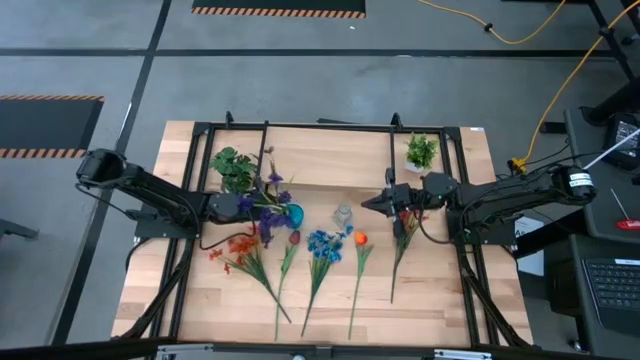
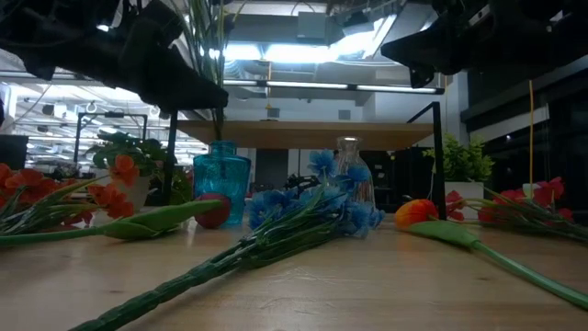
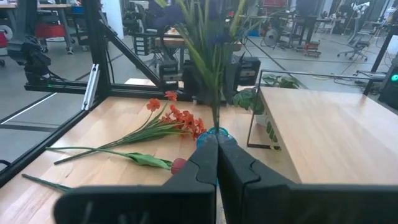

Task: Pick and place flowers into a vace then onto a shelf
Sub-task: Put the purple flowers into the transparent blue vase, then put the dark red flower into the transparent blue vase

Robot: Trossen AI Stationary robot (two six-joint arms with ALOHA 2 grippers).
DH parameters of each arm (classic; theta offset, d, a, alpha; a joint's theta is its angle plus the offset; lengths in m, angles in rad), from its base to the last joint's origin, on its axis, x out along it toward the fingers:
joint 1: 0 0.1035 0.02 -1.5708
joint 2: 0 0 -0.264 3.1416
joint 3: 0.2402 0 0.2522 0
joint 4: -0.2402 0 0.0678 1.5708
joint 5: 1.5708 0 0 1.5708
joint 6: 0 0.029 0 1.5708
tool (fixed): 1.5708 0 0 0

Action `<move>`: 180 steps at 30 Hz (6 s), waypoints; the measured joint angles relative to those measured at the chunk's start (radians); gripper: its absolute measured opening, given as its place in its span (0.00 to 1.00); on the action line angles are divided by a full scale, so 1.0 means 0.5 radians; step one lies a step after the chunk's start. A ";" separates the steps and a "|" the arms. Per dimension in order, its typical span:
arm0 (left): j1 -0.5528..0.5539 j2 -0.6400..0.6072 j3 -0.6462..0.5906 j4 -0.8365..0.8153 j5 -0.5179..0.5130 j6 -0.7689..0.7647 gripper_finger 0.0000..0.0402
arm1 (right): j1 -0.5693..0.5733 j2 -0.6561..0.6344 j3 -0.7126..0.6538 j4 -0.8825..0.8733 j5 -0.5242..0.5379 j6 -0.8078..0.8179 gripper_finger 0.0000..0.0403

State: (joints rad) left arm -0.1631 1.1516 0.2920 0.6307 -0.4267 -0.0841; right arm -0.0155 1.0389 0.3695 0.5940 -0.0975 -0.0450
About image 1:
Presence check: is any large-leaf green potted plant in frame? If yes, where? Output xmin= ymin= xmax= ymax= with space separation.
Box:
xmin=209 ymin=146 xmax=259 ymax=195

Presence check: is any dark grey side desk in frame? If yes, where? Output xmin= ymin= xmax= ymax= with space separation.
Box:
xmin=564 ymin=107 xmax=640 ymax=246

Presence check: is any black rig beam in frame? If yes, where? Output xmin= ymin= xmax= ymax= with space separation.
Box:
xmin=0 ymin=339 xmax=640 ymax=360

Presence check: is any black floor stand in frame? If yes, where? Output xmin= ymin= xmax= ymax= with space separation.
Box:
xmin=539 ymin=0 xmax=640 ymax=135

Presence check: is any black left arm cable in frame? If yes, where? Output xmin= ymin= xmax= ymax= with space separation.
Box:
xmin=199 ymin=227 xmax=259 ymax=251

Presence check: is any orange artificial tulip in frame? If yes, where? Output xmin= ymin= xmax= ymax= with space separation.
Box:
xmin=347 ymin=230 xmax=375 ymax=341

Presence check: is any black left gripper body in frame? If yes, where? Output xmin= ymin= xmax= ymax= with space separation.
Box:
xmin=208 ymin=192 xmax=256 ymax=225

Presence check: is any purple artificial flower bunch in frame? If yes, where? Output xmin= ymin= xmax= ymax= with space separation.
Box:
xmin=235 ymin=146 xmax=296 ymax=250

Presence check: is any blue glass vase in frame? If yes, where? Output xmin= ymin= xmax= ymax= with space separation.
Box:
xmin=285 ymin=203 xmax=305 ymax=230

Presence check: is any white rod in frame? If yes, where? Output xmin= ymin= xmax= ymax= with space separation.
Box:
xmin=582 ymin=128 xmax=640 ymax=171

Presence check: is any clear glass vase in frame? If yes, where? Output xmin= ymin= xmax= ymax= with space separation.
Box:
xmin=332 ymin=202 xmax=355 ymax=230

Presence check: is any yellow floor cable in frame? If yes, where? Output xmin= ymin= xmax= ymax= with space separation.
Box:
xmin=417 ymin=0 xmax=569 ymax=45
xmin=509 ymin=0 xmax=640 ymax=174

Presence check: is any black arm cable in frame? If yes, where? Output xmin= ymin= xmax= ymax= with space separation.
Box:
xmin=417 ymin=209 xmax=454 ymax=246
xmin=199 ymin=227 xmax=259 ymax=251

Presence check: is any red-handled screwdriver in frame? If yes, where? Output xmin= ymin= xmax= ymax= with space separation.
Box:
xmin=609 ymin=188 xmax=640 ymax=231

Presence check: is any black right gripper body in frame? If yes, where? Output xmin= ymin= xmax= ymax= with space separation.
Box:
xmin=385 ymin=168 xmax=429 ymax=239

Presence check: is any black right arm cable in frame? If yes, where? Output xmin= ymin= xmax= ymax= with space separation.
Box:
xmin=417 ymin=209 xmax=454 ymax=246

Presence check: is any black aluminium table frame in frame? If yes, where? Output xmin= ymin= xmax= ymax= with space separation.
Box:
xmin=112 ymin=110 xmax=534 ymax=351

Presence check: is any blue artificial flower bunch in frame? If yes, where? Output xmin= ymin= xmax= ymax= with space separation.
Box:
xmin=300 ymin=224 xmax=355 ymax=338

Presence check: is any red artificial flower bunch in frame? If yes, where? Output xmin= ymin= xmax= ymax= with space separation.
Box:
xmin=389 ymin=209 xmax=430 ymax=305

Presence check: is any black hazard-striped floor mat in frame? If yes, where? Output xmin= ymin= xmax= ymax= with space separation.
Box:
xmin=0 ymin=94 xmax=105 ymax=160
xmin=191 ymin=0 xmax=367 ymax=20

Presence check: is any orange artificial flower bunch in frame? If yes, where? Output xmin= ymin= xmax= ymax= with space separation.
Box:
xmin=208 ymin=234 xmax=293 ymax=325

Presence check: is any white paper sheet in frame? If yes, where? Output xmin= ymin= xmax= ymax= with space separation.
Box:
xmin=514 ymin=215 xmax=546 ymax=277

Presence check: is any black tablet device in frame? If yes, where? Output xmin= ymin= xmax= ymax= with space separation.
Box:
xmin=602 ymin=112 xmax=640 ymax=171

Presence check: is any small green plant white pot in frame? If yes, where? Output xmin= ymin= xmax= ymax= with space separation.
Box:
xmin=403 ymin=132 xmax=440 ymax=174

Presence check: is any black laptop keyboard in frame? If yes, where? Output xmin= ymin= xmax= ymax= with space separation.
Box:
xmin=582 ymin=258 xmax=640 ymax=337

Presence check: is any dark red artificial tulip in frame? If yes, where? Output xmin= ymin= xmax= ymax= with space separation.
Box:
xmin=273 ymin=229 xmax=302 ymax=342

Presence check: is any grey chair foot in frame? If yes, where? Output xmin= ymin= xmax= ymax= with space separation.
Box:
xmin=0 ymin=218 xmax=40 ymax=240

